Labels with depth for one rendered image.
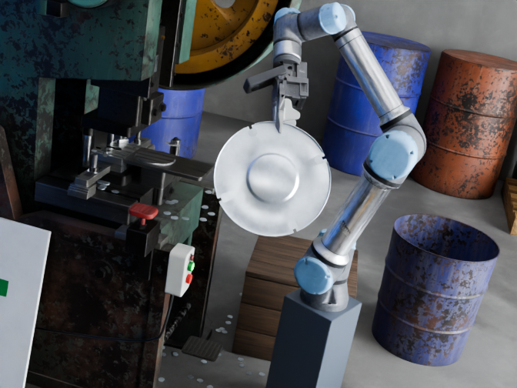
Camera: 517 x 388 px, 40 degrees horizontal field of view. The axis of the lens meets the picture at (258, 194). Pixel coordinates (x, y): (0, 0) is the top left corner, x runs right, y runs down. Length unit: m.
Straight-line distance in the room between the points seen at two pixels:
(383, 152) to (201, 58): 0.86
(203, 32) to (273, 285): 0.91
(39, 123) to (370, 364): 1.53
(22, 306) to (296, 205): 0.91
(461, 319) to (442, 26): 2.85
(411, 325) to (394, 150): 1.16
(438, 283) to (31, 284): 1.46
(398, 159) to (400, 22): 3.51
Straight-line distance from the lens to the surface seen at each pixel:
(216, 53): 2.43
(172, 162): 2.19
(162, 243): 2.01
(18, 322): 2.25
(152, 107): 2.14
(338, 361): 2.35
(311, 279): 2.02
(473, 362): 3.08
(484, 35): 5.31
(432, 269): 2.73
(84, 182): 2.07
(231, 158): 1.76
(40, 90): 2.12
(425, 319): 2.83
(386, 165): 1.84
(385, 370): 2.84
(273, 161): 1.76
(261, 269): 2.57
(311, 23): 1.88
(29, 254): 2.17
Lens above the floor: 1.54
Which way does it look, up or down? 21 degrees down
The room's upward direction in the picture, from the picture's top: 10 degrees clockwise
